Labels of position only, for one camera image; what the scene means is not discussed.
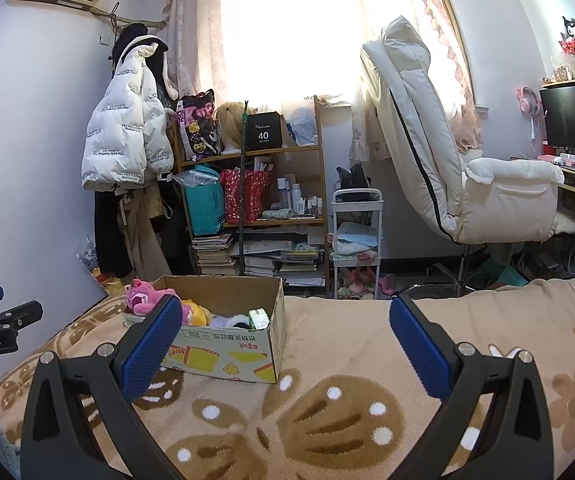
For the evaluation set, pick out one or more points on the pile of books and papers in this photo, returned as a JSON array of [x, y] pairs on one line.
[[287, 260]]

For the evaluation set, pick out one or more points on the black bag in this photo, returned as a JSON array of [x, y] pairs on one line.
[[352, 182]]

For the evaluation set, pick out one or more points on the pink slippers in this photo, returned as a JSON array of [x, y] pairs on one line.
[[387, 285]]

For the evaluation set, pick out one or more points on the teal bag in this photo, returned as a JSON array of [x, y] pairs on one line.
[[205, 205]]

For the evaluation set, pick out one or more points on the stack of books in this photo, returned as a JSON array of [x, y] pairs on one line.
[[212, 255]]

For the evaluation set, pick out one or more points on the black box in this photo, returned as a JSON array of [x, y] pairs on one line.
[[265, 130]]

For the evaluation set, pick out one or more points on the pink desk fan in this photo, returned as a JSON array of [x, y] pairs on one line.
[[527, 102]]

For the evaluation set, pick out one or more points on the printed cartoon bag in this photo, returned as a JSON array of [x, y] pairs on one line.
[[197, 125]]

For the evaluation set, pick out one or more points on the white-haired plush doll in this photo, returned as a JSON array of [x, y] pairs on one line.
[[230, 321]]

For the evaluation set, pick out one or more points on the group of cosmetic bottles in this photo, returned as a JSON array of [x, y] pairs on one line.
[[297, 197]]

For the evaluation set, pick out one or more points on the yellow plush toy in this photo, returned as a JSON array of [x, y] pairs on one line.
[[195, 312]]

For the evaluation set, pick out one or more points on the pile of snack bags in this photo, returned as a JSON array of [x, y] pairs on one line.
[[95, 265]]

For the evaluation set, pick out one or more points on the wooden shelf rack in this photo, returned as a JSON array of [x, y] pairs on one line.
[[320, 185]]

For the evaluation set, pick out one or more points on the wall switch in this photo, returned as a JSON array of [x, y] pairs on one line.
[[104, 39]]

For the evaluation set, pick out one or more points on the white trolley cart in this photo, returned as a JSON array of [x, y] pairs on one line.
[[356, 210]]

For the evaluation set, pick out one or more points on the blonde wig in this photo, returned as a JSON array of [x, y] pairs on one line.
[[230, 125]]

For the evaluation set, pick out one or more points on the red patterned bag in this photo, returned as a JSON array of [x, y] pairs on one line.
[[245, 195]]

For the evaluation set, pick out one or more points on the green packet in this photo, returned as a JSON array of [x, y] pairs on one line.
[[259, 320]]

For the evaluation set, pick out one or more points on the white padded office chair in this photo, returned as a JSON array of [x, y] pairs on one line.
[[432, 150]]

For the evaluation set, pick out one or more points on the printed cardboard box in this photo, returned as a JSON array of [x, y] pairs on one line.
[[237, 355]]

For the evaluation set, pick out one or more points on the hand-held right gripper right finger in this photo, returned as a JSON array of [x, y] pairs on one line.
[[420, 347]]

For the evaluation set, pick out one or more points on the floral curtain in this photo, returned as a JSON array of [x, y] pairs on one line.
[[192, 20]]

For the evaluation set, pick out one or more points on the folded cloths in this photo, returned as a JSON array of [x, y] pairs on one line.
[[355, 237]]

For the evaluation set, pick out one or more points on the dark hanging coat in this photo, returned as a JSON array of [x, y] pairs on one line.
[[110, 230]]

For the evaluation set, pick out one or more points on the pink plush bear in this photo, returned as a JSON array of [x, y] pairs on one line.
[[142, 300]]

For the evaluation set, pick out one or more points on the white puffer jacket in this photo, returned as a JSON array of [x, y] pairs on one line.
[[122, 125]]

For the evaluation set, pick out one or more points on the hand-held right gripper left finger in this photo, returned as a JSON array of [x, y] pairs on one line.
[[152, 347]]

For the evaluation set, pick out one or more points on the beige butterfly blanket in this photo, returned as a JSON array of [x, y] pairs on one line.
[[342, 360]]

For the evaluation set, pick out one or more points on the beige hanging coat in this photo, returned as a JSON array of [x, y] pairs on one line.
[[145, 230]]

